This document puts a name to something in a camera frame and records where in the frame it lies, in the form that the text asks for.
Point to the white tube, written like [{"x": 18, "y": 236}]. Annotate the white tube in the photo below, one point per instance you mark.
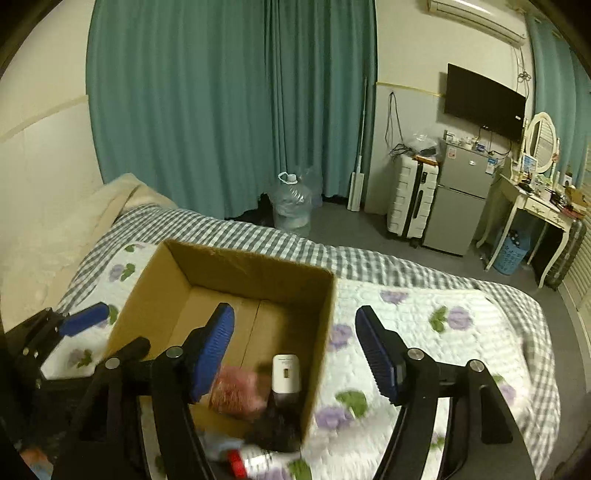
[{"x": 259, "y": 460}]

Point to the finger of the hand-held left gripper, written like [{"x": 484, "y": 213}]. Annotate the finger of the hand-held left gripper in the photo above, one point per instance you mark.
[{"x": 85, "y": 318}]

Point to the brown cardboard box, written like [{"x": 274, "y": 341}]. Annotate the brown cardboard box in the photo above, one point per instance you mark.
[{"x": 240, "y": 295}]

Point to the narrow teal curtain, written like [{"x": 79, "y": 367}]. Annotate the narrow teal curtain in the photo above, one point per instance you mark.
[{"x": 556, "y": 74}]

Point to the white air conditioner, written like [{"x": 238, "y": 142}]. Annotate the white air conditioner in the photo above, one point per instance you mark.
[{"x": 480, "y": 21}]

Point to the white dressing table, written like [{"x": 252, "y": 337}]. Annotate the white dressing table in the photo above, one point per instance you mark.
[{"x": 531, "y": 203}]

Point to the white suitcase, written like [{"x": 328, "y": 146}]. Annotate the white suitcase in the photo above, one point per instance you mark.
[{"x": 411, "y": 198}]

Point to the white oval mirror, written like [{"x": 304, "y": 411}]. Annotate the white oval mirror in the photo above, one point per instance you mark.
[{"x": 547, "y": 138}]

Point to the light blue cloth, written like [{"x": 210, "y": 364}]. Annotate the light blue cloth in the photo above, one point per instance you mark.
[{"x": 220, "y": 446}]

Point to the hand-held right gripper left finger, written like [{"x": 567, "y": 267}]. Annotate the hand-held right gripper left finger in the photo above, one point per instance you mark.
[{"x": 214, "y": 350}]

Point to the clear plastic bag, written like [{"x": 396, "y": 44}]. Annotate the clear plastic bag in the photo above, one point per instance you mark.
[{"x": 422, "y": 141}]

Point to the white flat mop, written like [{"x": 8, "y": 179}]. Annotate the white flat mop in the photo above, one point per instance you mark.
[{"x": 358, "y": 175}]

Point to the cluster of small bottles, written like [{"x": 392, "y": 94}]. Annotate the cluster of small bottles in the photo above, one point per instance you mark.
[{"x": 464, "y": 142}]

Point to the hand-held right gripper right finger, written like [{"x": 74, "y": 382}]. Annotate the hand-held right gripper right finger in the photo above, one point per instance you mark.
[{"x": 376, "y": 355}]

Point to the small picture frame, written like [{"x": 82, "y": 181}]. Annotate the small picture frame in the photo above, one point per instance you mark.
[{"x": 529, "y": 164}]

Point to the large clear water jug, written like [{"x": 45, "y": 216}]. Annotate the large clear water jug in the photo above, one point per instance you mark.
[{"x": 291, "y": 203}]

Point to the blue plastic basket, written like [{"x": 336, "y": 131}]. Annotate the blue plastic basket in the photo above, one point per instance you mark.
[{"x": 510, "y": 256}]

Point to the dark checked suitcase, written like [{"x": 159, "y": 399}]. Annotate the dark checked suitcase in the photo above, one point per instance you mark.
[{"x": 570, "y": 258}]

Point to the wide teal curtain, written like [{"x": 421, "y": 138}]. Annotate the wide teal curtain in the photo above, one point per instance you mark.
[{"x": 194, "y": 101}]

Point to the white rectangular device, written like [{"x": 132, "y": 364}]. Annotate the white rectangular device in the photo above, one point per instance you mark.
[{"x": 285, "y": 371}]

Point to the black fuzzy item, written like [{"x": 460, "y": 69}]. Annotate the black fuzzy item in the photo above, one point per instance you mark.
[{"x": 272, "y": 431}]

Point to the black wall television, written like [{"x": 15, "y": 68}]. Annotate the black wall television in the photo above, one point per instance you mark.
[{"x": 485, "y": 104}]

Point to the beige fleece blanket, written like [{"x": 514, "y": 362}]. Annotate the beige fleece blanket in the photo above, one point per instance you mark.
[{"x": 55, "y": 240}]

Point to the bed with floral quilt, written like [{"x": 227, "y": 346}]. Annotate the bed with floral quilt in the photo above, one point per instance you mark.
[{"x": 369, "y": 261}]

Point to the small red item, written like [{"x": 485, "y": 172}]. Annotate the small red item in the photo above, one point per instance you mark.
[{"x": 236, "y": 464}]

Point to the black bag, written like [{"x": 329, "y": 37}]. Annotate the black bag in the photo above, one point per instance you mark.
[{"x": 254, "y": 214}]

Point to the grey two-door fridge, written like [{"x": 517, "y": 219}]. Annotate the grey two-door fridge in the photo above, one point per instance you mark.
[{"x": 461, "y": 203}]

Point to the dressing table clutter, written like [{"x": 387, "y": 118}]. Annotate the dressing table clutter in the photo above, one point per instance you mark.
[{"x": 561, "y": 196}]

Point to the pink mesh sponge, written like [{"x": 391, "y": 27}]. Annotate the pink mesh sponge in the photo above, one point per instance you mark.
[{"x": 235, "y": 390}]

